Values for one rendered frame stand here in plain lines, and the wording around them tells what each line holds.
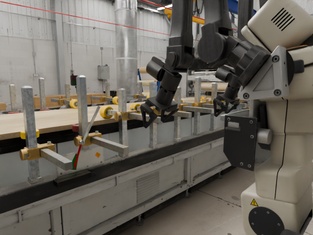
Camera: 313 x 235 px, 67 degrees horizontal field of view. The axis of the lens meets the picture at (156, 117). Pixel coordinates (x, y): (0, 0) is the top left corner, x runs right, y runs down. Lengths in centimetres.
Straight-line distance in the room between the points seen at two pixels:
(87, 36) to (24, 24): 215
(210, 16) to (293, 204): 56
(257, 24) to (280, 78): 23
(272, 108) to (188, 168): 165
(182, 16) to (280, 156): 50
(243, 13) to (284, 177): 68
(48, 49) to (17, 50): 96
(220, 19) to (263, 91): 21
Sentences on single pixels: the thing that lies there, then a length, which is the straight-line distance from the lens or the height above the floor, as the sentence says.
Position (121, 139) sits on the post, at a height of 81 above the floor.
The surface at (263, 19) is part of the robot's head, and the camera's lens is 77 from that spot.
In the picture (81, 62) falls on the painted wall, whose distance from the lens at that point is 936.
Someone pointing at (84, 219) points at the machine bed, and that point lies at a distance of 174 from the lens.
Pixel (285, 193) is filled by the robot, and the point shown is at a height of 84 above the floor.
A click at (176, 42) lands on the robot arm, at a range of 73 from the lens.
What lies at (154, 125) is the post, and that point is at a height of 86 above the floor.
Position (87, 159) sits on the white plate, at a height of 75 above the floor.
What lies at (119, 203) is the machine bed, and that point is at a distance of 188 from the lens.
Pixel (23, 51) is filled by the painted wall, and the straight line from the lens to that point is 865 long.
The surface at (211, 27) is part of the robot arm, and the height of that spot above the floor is 128.
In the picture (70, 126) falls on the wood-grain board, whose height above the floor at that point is 89.
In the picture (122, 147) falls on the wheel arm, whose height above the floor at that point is 86.
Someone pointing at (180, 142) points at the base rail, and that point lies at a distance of 175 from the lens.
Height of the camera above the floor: 116
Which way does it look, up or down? 9 degrees down
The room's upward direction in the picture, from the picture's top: straight up
